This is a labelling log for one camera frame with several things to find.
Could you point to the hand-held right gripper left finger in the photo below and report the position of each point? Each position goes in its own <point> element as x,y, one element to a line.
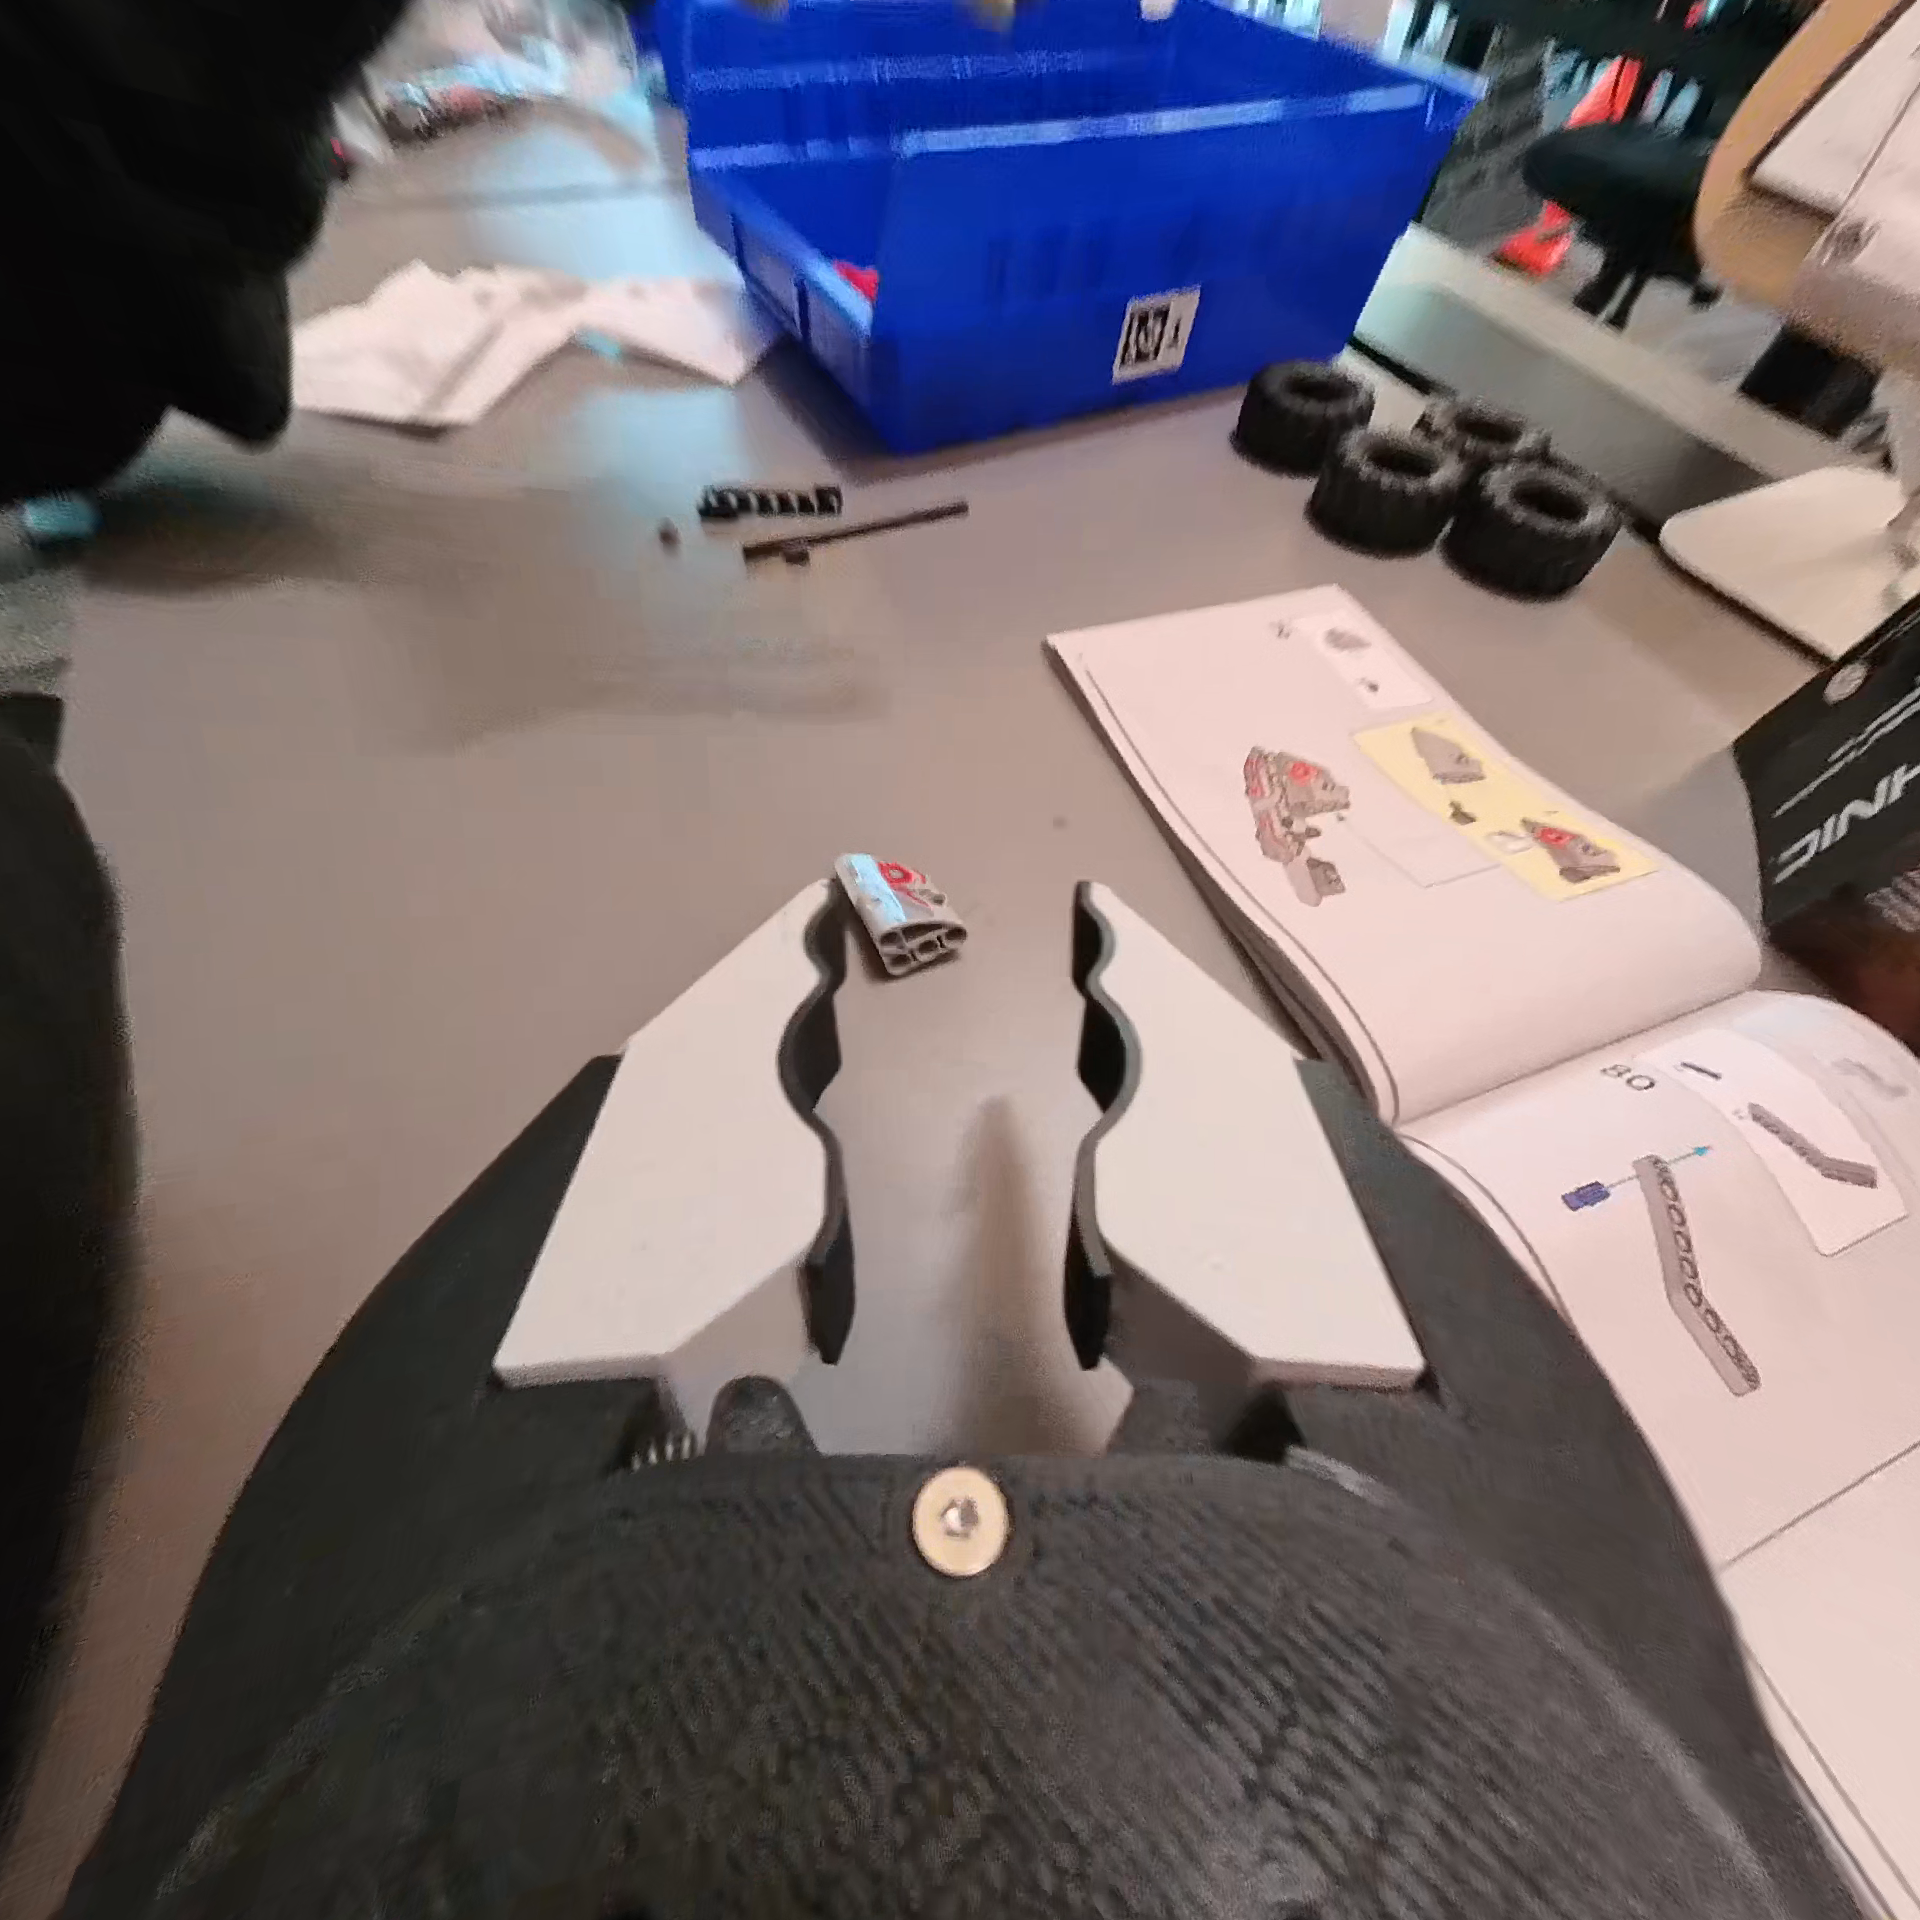
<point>673,1202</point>

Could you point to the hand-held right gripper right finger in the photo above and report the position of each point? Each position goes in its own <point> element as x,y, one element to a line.
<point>1229,1202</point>

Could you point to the grey toy panel red print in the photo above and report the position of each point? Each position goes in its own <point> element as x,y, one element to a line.
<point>902,919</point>

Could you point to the grey desk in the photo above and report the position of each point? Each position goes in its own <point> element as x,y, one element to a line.
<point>449,781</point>

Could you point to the white paper sheets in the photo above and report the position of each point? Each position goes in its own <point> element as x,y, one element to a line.
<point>463,334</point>

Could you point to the open instruction booklet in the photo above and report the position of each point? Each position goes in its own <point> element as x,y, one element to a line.
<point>1496,963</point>

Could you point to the clear plastic bag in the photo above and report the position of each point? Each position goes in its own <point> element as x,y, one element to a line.
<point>481,74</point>

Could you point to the person's dark clothing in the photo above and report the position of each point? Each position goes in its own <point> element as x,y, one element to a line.
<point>55,1202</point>

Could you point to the black toy axle rod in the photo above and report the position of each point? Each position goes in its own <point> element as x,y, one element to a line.
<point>863,534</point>

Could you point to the black toy beam with holes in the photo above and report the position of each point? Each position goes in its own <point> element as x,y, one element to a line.
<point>772,501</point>

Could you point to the black printed cardboard box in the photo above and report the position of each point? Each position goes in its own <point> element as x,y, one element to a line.
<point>1836,781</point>

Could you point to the blue plastic bin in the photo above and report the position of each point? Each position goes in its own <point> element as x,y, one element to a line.
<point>1053,241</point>

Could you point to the red object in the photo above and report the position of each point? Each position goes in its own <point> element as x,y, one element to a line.
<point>1542,241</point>
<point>1621,93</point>

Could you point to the black office chair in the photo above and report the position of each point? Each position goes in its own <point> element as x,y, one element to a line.
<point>1615,197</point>

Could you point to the tan curved panel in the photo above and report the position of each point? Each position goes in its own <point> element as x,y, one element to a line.
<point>1772,177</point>

